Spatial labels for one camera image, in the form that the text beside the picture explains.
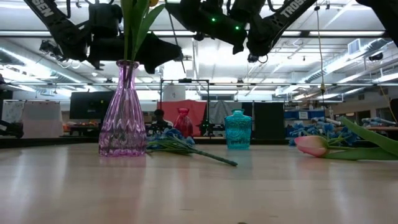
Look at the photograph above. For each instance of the black ceiling spotlight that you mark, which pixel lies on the black ceiling spotlight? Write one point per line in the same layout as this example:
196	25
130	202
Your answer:
46	46

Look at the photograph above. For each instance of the black aluminium rig frame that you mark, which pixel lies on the black aluminium rig frame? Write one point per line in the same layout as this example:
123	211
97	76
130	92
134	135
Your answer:
46	141

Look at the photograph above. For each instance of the white ceiling vent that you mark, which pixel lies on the white ceiling vent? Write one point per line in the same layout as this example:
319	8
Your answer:
354	46

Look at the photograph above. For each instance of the wooden table with equipment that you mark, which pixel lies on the wooden table with equipment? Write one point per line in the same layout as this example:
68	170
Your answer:
377	120

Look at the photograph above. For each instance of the grey cloth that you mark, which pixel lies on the grey cloth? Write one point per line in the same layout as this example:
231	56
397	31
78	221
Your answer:
224	109

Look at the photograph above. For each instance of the red cloth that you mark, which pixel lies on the red cloth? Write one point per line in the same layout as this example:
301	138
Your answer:
192	115

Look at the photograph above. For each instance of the white board with drawings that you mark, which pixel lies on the white board with drawings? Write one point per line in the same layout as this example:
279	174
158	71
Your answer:
12	112

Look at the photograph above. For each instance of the red glass vase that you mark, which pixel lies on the red glass vase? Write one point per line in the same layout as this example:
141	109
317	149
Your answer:
183	124

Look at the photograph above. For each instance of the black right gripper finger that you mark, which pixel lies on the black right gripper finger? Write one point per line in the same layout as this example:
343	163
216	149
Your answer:
186	17

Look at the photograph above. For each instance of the teal glass vase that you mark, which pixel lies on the teal glass vase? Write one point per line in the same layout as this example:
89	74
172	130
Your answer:
237	130

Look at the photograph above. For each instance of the black monitor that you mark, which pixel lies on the black monitor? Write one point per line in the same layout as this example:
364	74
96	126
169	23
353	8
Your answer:
87	104

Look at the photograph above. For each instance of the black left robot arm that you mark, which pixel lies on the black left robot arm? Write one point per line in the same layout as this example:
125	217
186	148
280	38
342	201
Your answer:
53	18

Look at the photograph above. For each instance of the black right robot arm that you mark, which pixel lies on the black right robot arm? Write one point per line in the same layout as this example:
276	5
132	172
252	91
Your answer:
280	15

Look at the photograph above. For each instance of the blue artificial flower bunch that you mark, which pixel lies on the blue artificial flower bunch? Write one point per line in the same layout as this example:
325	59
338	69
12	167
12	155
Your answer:
326	128
174	144

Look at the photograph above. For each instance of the black metal stand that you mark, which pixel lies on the black metal stand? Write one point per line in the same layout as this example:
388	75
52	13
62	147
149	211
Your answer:
185	80

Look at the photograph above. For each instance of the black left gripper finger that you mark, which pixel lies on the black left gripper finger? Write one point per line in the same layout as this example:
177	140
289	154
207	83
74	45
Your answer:
161	49

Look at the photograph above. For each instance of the pink artificial tulip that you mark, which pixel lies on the pink artificial tulip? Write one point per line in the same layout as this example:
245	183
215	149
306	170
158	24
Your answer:
311	146

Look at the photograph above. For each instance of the cluttered background desk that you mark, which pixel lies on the cluttered background desk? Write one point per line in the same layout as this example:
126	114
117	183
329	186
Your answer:
81	127

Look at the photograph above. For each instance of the black partition panel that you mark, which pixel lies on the black partition panel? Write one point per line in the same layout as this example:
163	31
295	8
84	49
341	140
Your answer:
269	121

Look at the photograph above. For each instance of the purple glass vase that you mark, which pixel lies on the purple glass vase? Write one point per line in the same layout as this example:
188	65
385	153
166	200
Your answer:
122	124

